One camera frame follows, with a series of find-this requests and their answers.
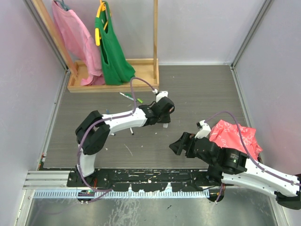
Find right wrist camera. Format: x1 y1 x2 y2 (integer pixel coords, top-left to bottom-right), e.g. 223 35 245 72
195 120 211 139

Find wooden clothes rack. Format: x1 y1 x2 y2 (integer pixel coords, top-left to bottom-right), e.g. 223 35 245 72
33 0 159 93

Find green white pen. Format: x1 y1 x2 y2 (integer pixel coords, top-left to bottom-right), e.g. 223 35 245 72
119 92 135 102

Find blue grey hanger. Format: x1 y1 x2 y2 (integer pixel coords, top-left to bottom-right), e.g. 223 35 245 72
54 0 70 11

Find grey slotted cable duct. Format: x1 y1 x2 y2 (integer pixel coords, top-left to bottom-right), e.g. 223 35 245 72
33 189 210 199

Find pink shirt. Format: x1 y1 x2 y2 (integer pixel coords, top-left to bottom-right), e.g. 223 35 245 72
52 1 105 86

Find yellow hanger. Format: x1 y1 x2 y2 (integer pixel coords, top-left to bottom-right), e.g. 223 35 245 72
95 0 111 47

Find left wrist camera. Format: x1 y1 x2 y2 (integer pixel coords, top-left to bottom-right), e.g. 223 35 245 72
152 89 168 102

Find green tank top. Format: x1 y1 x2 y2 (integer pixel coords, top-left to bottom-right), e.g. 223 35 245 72
95 1 136 86

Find red patterned cloth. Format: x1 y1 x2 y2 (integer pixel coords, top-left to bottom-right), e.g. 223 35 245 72
209 120 262 160

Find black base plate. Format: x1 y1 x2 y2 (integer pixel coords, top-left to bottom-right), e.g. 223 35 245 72
67 168 226 192

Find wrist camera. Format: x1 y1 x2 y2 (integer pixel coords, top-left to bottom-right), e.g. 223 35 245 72
152 89 168 102
195 120 211 139

